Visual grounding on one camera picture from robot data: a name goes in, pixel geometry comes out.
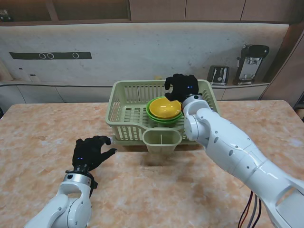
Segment thin black counter cable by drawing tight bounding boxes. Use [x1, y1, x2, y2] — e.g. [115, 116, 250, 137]
[0, 80, 113, 88]

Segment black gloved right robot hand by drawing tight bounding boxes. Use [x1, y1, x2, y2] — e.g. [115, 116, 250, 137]
[164, 74, 199, 103]

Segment black silver coffee machine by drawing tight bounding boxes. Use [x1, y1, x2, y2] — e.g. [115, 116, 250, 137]
[232, 43, 270, 86]

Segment wooden wall cabinets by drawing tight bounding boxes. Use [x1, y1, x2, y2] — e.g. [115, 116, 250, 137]
[0, 0, 304, 24]

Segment black toaster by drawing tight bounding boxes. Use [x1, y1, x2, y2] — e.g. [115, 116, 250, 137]
[207, 65, 230, 86]

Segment dark item on shelf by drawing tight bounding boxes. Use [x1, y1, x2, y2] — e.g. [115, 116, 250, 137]
[0, 9, 15, 22]

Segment red black right arm cables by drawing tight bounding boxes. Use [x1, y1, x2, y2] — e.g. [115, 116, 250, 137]
[238, 190, 263, 228]

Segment white low counter cabinet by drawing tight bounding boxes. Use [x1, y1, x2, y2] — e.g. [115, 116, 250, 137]
[0, 80, 270, 104]

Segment yellow plastic bowl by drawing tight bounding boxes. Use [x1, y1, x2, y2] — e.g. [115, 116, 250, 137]
[149, 97, 182, 119]

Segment pale green cutlery holder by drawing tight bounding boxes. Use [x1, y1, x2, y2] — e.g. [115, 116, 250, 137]
[142, 129, 182, 152]

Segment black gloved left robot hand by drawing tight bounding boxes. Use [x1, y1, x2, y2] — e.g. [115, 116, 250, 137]
[72, 135, 118, 172]

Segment pale green plastic dish rack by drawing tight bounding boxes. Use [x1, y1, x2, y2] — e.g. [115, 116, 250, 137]
[105, 79, 222, 143]

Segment black wall rail strip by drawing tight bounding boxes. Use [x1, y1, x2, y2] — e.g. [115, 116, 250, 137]
[9, 51, 93, 60]

